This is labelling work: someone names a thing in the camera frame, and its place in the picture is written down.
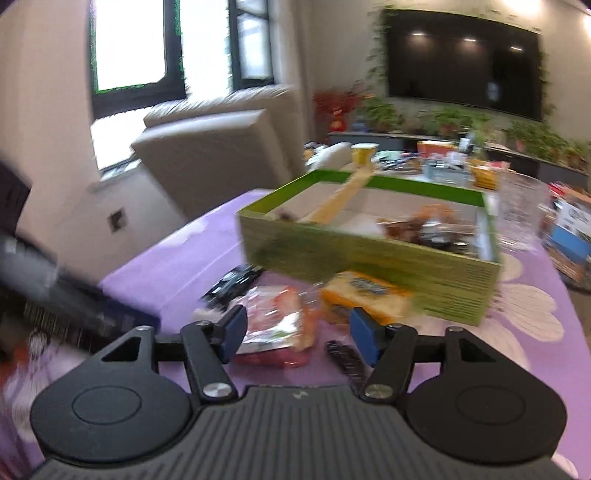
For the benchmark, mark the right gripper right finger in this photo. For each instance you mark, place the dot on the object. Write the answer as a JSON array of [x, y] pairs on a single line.
[[389, 351]]

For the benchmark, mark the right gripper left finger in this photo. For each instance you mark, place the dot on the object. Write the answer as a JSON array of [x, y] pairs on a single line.
[[208, 347]]

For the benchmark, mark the yellow cracker packet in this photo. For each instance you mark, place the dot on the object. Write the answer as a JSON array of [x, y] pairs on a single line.
[[386, 303]]

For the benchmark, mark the long gold snack stick packet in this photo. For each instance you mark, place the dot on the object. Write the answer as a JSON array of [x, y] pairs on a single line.
[[325, 213]]

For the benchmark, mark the brown biscuits clear packet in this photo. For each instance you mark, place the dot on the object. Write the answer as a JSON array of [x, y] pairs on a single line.
[[282, 327]]

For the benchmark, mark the green cardboard box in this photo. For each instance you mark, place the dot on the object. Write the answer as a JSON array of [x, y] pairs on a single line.
[[454, 287]]

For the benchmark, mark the purple floral tablecloth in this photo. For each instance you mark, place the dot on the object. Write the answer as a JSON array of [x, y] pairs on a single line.
[[531, 320]]

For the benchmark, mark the grey blue storage tray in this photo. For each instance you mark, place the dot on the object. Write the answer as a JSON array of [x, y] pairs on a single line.
[[442, 172]]

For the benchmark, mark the beige sofa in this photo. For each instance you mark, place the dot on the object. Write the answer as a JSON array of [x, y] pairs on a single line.
[[205, 153]]

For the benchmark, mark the yellow canister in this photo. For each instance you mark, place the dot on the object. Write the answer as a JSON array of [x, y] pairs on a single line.
[[363, 153]]

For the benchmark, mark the yellow woven basket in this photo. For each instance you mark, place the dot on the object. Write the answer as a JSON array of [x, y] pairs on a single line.
[[485, 174]]

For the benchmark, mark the clear glass mug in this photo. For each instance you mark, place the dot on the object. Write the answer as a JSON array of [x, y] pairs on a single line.
[[521, 200]]

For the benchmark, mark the blue white carton box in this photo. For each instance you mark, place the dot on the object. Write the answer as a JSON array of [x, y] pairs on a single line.
[[568, 243]]

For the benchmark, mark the wall power socket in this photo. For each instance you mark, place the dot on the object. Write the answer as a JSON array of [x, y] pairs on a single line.
[[117, 220]]

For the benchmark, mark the black wall television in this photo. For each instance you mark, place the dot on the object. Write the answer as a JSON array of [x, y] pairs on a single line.
[[460, 59]]

